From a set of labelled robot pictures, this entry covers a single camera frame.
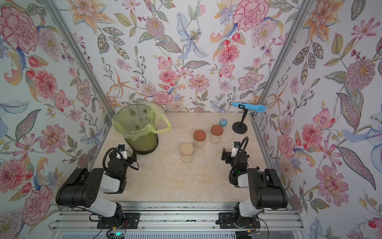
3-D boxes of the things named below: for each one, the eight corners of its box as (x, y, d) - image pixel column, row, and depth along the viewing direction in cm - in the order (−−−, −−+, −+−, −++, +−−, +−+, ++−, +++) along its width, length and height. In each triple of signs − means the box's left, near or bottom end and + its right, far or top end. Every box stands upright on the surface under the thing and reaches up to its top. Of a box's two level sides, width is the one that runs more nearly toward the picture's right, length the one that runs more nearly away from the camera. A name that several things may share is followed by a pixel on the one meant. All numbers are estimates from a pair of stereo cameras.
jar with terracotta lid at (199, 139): (193, 148, 103) (193, 139, 95) (193, 139, 108) (193, 129, 100) (205, 148, 103) (206, 139, 95) (204, 139, 108) (205, 129, 100)
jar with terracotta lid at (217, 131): (210, 143, 107) (212, 134, 98) (209, 134, 112) (210, 124, 104) (221, 143, 107) (224, 134, 98) (220, 134, 112) (222, 124, 104)
